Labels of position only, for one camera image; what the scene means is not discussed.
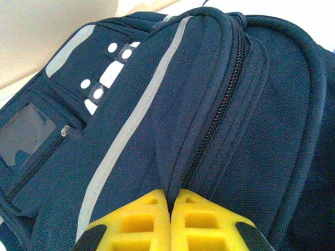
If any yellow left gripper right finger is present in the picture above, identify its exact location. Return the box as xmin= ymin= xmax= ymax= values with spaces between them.
xmin=170 ymin=188 xmax=275 ymax=251

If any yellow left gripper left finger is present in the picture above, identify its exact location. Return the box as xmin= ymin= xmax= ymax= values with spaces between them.
xmin=74 ymin=189 xmax=171 ymax=251

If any navy blue backpack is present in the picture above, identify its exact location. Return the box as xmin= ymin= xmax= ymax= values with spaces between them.
xmin=0 ymin=7 xmax=335 ymax=251

